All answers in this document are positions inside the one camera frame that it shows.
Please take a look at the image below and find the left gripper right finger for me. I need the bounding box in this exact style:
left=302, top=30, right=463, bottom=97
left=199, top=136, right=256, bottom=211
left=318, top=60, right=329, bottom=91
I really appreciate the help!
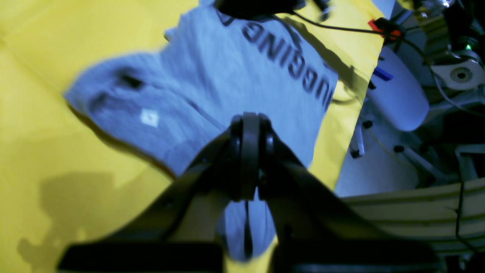
left=258, top=114, right=440, bottom=273

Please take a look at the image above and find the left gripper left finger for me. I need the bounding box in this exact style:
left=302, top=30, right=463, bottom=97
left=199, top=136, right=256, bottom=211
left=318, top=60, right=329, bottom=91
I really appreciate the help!
left=57, top=113, right=252, bottom=273

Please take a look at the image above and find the grey t-shirt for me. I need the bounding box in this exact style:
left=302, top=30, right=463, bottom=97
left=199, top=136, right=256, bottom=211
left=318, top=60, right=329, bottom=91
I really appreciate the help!
left=64, top=0, right=340, bottom=262

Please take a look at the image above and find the yellow table cloth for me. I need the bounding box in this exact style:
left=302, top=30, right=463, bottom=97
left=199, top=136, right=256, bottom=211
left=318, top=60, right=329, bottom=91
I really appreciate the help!
left=0, top=0, right=385, bottom=273

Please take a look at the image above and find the white rounded chair shell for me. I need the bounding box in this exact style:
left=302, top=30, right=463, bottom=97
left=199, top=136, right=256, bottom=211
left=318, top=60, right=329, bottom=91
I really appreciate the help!
left=367, top=47, right=430, bottom=132

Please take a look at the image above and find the red black clamp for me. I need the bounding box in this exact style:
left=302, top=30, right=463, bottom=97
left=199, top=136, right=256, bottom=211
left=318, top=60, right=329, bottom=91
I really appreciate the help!
left=368, top=17, right=402, bottom=41

